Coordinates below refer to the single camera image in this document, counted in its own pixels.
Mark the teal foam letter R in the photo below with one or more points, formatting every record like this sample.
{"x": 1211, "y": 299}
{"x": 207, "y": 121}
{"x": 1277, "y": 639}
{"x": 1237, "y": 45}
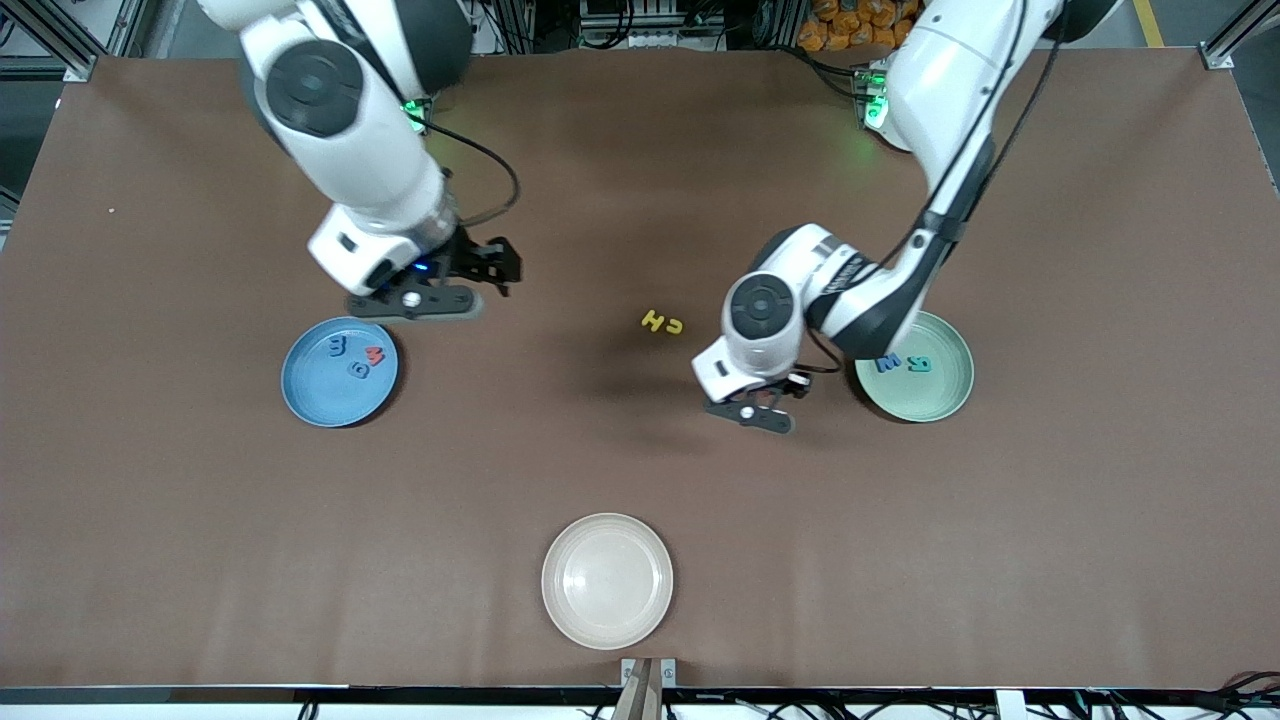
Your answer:
{"x": 920, "y": 365}

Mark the beige plate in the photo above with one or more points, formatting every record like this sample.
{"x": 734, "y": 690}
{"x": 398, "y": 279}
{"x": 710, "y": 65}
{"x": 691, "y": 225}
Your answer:
{"x": 607, "y": 580}

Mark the blue plate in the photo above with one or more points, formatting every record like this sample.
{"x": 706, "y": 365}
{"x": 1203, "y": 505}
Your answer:
{"x": 335, "y": 395}

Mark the brown table cover sheet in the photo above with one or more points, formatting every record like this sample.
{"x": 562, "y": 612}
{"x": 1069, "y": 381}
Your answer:
{"x": 250, "y": 550}

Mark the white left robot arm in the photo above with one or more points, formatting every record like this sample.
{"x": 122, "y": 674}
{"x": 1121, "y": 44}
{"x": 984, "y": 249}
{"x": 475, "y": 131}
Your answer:
{"x": 940, "y": 90}

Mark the yellow foam letter H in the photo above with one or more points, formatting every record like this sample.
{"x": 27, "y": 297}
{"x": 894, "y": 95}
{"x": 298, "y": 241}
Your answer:
{"x": 653, "y": 320}

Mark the blue foam letter E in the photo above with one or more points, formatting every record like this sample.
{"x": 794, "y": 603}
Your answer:
{"x": 341, "y": 347}

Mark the grey equipment rack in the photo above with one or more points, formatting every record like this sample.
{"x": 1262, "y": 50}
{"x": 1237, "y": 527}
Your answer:
{"x": 650, "y": 25}

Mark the blue foam letter W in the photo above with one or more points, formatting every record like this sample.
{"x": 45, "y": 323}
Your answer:
{"x": 888, "y": 364}

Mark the pale green plate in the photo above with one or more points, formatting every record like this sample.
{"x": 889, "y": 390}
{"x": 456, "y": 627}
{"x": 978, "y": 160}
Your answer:
{"x": 930, "y": 395}

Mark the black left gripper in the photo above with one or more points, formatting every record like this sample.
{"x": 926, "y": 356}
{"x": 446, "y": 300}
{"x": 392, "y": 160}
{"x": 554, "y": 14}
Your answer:
{"x": 783, "y": 387}

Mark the red foam letter m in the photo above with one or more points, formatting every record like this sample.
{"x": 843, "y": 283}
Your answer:
{"x": 375, "y": 356}

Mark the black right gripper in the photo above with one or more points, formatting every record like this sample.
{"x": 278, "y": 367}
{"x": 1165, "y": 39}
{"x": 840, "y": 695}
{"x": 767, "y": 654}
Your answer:
{"x": 478, "y": 259}

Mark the blue foam letter g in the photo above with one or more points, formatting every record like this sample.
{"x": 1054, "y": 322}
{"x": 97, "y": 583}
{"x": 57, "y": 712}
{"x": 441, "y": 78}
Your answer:
{"x": 352, "y": 371}

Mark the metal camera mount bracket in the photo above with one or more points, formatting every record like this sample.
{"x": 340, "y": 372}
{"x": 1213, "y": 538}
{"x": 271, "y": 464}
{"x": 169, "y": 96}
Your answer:
{"x": 640, "y": 695}

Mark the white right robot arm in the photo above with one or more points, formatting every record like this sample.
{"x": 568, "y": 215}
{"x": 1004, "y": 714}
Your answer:
{"x": 370, "y": 150}

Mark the black table edge rail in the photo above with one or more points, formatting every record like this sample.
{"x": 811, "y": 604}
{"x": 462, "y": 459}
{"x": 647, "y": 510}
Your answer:
{"x": 450, "y": 695}

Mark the orange bag pile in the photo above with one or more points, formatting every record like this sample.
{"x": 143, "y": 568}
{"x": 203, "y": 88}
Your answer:
{"x": 830, "y": 35}

